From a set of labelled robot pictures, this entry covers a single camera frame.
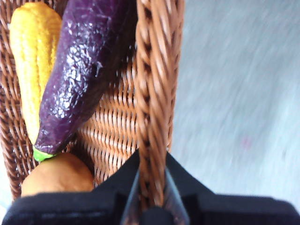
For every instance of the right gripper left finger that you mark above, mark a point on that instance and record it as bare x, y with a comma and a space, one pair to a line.
82, 208

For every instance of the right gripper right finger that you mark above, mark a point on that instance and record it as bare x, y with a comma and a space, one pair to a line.
222, 211

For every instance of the brown potato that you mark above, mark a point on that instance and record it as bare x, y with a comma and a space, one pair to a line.
58, 173

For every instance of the brown wicker basket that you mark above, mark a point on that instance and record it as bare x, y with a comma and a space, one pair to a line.
117, 131

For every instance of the purple eggplant with green stem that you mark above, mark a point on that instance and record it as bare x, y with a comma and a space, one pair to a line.
79, 70

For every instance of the yellow corn cob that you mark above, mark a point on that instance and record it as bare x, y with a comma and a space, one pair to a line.
32, 58

